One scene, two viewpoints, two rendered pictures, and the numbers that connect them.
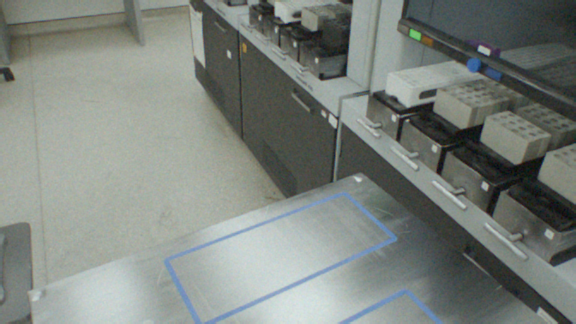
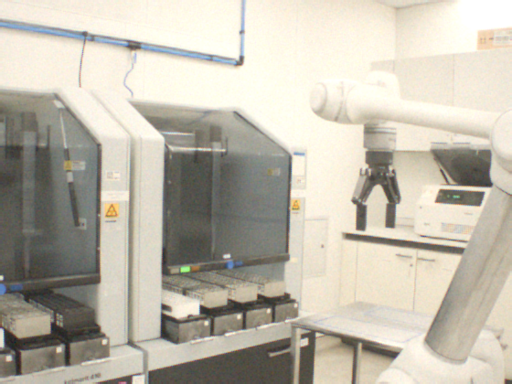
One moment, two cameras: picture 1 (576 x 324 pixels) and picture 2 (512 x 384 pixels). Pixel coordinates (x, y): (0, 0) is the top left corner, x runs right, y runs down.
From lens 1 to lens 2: 2.28 m
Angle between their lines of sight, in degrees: 102
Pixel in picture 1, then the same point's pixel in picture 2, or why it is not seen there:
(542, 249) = (294, 314)
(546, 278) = not seen: hidden behind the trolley
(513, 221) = (282, 314)
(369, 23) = (123, 287)
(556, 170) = (270, 288)
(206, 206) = not seen: outside the picture
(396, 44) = (157, 287)
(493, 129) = (240, 292)
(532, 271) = not seen: hidden behind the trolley
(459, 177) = (255, 319)
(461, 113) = (222, 296)
